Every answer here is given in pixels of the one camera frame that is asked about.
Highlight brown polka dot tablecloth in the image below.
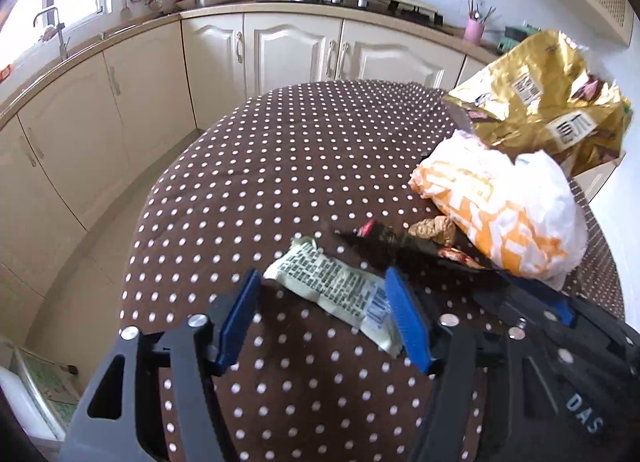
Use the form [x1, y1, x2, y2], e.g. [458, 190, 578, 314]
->
[119, 79, 626, 462]

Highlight cream printed snack wrapper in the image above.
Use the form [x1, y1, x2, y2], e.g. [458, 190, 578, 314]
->
[262, 236, 403, 358]

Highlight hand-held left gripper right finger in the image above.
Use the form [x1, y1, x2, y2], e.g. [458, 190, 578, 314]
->
[384, 266, 531, 462]

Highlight beige kitchen countertop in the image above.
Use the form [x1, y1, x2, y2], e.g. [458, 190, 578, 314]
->
[0, 0, 501, 123]

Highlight metal sink faucet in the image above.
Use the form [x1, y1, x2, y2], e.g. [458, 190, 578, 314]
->
[32, 6, 71, 60]

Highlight dark snack wrapper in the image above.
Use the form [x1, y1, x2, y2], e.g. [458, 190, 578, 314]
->
[327, 219, 506, 275]

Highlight green patterned floor mat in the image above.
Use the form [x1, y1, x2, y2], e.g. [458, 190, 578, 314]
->
[20, 347, 82, 429]

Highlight pink utensil holder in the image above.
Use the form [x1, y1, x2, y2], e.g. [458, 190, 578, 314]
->
[463, 17, 486, 43]

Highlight gold foil bag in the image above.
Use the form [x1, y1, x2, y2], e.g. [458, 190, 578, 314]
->
[442, 29, 635, 178]

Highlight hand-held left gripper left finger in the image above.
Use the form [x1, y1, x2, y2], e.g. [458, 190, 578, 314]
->
[60, 269, 263, 462]

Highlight green box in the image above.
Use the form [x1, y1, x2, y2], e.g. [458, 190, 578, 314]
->
[497, 24, 540, 55]

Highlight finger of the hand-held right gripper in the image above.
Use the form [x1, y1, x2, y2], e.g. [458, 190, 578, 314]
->
[472, 287, 566, 343]
[507, 276, 640, 358]

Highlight white appliance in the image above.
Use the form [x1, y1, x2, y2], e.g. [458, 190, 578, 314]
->
[0, 337, 66, 443]

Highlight orange and white paper bag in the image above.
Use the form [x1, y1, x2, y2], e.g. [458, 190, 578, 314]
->
[409, 129, 588, 291]

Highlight cream kitchen base cabinets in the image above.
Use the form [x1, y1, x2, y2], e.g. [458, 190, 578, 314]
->
[0, 12, 616, 363]

